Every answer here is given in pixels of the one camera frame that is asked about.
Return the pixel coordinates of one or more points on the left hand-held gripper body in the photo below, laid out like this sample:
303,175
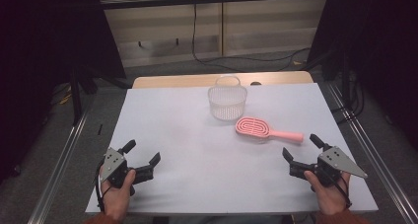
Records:
113,164

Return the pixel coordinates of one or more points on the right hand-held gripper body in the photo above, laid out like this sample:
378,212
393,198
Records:
338,163

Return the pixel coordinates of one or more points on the pink hairbrush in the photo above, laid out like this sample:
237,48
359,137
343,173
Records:
253,128

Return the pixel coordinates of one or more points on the person's left hand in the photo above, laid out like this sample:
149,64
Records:
115,199

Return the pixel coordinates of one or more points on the person's right hand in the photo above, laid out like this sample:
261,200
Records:
328,197

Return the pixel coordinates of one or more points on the small black floor piece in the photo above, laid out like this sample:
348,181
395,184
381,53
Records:
100,129

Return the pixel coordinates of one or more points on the white table cover sheet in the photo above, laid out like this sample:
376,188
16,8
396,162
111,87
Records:
197,171

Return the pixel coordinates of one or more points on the black stand leg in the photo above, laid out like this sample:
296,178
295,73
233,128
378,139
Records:
76,99

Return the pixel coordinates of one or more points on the small dark round table hole cap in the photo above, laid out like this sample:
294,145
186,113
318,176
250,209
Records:
255,83

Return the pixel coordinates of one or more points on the black curtain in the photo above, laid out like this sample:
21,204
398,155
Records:
384,46
39,53

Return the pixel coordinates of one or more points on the metal floor rail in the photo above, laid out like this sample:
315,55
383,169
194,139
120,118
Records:
378,158
57,171

